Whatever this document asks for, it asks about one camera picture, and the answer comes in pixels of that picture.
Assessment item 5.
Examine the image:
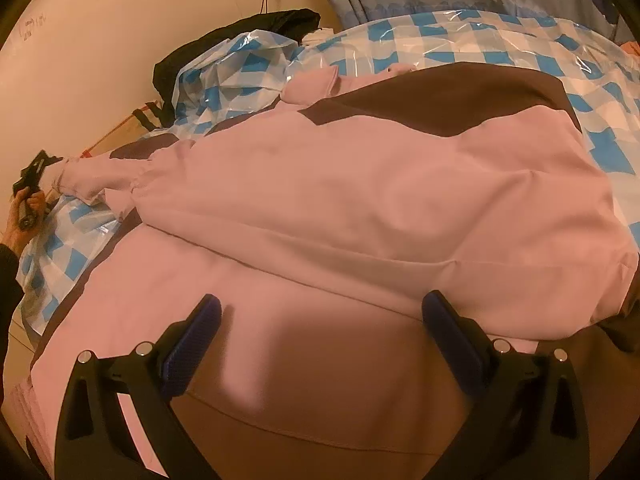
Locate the pink and brown jacket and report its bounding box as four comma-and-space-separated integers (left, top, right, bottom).
12, 63, 639, 479

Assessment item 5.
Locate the person's left hand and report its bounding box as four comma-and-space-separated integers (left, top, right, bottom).
2, 186, 49, 258

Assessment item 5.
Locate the blue white checkered plastic cover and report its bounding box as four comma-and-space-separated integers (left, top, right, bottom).
14, 8, 640, 336

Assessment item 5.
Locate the black garment by wall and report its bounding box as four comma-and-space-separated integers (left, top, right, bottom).
152, 8, 322, 129

